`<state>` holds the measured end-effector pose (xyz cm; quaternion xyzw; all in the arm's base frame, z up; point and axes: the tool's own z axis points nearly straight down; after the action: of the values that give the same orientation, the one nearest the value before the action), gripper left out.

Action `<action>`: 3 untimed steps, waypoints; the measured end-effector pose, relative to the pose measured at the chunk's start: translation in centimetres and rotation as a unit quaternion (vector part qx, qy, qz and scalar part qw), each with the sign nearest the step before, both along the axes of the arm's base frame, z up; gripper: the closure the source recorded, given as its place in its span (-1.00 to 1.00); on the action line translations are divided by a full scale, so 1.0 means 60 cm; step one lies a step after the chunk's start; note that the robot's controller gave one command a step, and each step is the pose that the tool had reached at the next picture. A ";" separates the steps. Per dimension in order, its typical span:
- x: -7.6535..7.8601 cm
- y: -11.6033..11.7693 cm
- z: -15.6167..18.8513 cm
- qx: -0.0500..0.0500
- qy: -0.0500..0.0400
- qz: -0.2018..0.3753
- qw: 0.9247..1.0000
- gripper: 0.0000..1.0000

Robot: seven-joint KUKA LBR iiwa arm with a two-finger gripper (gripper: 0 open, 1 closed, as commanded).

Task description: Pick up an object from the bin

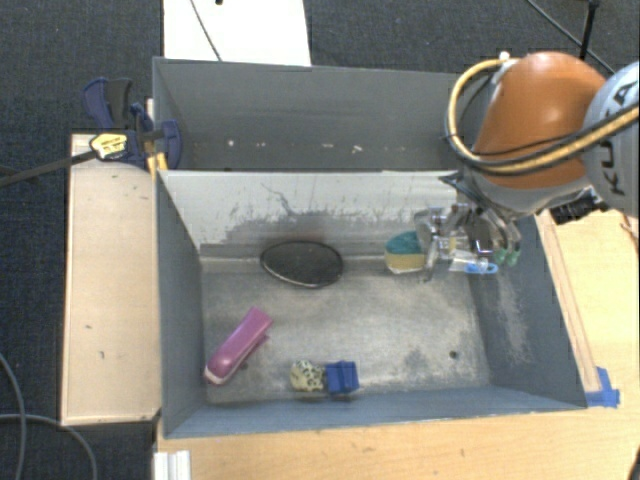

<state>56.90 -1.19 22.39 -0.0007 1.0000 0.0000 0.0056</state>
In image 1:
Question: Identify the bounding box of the green and yellow sponge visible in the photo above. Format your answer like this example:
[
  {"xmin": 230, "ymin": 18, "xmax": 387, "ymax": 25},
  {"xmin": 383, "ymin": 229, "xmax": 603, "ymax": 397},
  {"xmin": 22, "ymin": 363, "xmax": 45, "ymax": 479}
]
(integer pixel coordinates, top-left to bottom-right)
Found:
[{"xmin": 383, "ymin": 230, "xmax": 428, "ymax": 275}]

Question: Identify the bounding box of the cream spotted toy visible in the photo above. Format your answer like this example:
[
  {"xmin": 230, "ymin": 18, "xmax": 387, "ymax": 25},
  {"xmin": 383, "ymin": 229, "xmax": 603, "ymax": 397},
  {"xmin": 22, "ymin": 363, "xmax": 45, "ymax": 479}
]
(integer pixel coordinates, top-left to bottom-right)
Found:
[{"xmin": 289, "ymin": 359, "xmax": 328, "ymax": 394}]

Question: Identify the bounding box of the black oval disc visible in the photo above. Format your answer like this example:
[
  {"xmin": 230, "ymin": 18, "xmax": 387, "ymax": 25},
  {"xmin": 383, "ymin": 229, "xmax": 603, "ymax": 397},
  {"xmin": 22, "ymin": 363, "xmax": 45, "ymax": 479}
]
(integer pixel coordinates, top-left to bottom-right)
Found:
[{"xmin": 259, "ymin": 240, "xmax": 345, "ymax": 290}]

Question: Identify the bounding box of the pale wood board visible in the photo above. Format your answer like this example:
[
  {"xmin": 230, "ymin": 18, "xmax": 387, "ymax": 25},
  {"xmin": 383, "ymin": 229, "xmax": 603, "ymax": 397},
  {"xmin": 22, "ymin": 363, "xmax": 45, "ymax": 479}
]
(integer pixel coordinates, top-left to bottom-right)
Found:
[{"xmin": 59, "ymin": 132, "xmax": 164, "ymax": 427}]

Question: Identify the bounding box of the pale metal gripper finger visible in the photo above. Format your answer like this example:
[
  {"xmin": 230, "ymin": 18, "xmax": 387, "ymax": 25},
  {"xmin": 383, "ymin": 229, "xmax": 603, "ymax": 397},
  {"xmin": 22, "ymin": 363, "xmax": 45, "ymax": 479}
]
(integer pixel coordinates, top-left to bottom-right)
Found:
[
  {"xmin": 446, "ymin": 248, "xmax": 476, "ymax": 274},
  {"xmin": 422, "ymin": 240, "xmax": 442, "ymax": 284}
]

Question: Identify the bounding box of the grey metal bin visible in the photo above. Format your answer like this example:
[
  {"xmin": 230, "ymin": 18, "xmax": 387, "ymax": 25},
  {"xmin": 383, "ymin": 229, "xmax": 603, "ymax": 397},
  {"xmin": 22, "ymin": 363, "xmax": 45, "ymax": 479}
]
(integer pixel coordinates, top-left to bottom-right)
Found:
[{"xmin": 151, "ymin": 56, "xmax": 589, "ymax": 440}]

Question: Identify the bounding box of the purple stapler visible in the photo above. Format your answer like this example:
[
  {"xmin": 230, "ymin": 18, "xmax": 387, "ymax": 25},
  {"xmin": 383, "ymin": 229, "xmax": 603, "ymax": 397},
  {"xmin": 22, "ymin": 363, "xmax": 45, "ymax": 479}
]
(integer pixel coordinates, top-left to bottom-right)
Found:
[{"xmin": 202, "ymin": 306, "xmax": 275, "ymax": 386}]

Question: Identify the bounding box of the black cylinder on white bracket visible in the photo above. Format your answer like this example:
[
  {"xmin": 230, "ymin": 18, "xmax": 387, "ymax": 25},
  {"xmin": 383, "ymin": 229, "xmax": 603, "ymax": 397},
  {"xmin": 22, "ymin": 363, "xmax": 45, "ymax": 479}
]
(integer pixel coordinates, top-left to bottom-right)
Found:
[{"xmin": 547, "ymin": 190, "xmax": 609, "ymax": 227}]

